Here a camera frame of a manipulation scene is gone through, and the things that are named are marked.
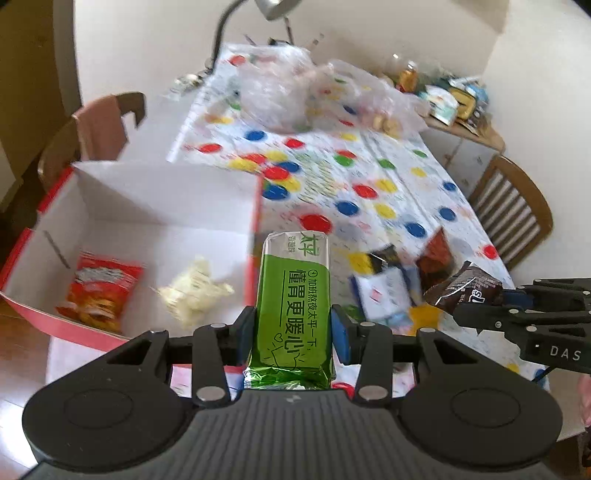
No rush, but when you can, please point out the orange bottle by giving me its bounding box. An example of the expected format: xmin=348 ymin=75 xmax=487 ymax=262
xmin=397 ymin=62 xmax=419 ymax=93

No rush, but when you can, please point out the dark brown snack packet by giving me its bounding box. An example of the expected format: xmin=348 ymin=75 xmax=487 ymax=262
xmin=424 ymin=261 xmax=505 ymax=308

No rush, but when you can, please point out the red chip packet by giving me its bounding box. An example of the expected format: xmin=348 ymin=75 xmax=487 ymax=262
xmin=56 ymin=251 xmax=145 ymax=334

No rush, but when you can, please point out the white cardboard box red outside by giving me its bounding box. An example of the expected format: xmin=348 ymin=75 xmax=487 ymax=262
xmin=0 ymin=159 xmax=266 ymax=354

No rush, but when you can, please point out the wooden side table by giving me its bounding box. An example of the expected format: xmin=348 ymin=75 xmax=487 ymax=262
xmin=422 ymin=111 xmax=506 ymax=155

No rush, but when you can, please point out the pale yellow snack packet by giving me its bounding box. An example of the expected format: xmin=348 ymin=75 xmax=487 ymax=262
xmin=150 ymin=256 xmax=236 ymax=329

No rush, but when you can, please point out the green snack packet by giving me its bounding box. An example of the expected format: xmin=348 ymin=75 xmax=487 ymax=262
xmin=242 ymin=231 xmax=335 ymax=391

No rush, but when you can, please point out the black snack packet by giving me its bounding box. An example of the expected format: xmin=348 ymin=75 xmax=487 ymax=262
xmin=367 ymin=244 xmax=402 ymax=273

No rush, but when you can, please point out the white blue patterned packet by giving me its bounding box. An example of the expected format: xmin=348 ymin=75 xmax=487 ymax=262
xmin=351 ymin=268 xmax=423 ymax=324

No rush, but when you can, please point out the clear plastic bag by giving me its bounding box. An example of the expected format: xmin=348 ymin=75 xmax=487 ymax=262
xmin=307 ymin=60 xmax=430 ymax=137
xmin=235 ymin=44 xmax=319 ymax=132

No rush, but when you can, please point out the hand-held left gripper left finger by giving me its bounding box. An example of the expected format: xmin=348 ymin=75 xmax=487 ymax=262
xmin=105 ymin=306 xmax=258 ymax=408

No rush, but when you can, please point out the pink cloth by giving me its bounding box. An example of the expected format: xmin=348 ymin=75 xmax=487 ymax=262
xmin=71 ymin=95 xmax=130 ymax=162

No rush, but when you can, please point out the pile of assorted packets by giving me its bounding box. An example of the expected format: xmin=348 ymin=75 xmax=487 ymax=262
xmin=418 ymin=76 xmax=491 ymax=134

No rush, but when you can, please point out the grey desk lamp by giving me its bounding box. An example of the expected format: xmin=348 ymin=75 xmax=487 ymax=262
xmin=210 ymin=0 xmax=301 ymax=70

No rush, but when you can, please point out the pile of small trinkets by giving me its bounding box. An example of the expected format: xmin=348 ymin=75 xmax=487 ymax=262
xmin=171 ymin=69 xmax=213 ymax=93

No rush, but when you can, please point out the white tablecloth with coloured dots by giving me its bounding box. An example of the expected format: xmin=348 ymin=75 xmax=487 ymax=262
xmin=46 ymin=44 xmax=583 ymax=439

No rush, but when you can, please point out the red-brown foil snack packet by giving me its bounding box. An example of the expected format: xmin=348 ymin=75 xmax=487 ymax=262
xmin=416 ymin=228 xmax=458 ymax=294

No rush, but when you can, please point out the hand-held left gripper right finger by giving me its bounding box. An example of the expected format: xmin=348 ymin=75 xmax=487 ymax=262
xmin=331 ymin=306 xmax=483 ymax=403

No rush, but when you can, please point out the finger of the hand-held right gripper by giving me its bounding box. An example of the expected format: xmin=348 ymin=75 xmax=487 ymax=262
xmin=452 ymin=302 xmax=591 ymax=340
xmin=502 ymin=278 xmax=591 ymax=311

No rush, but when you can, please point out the wooden chair with slatted back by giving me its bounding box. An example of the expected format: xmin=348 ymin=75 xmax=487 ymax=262
xmin=466 ymin=154 xmax=554 ymax=273

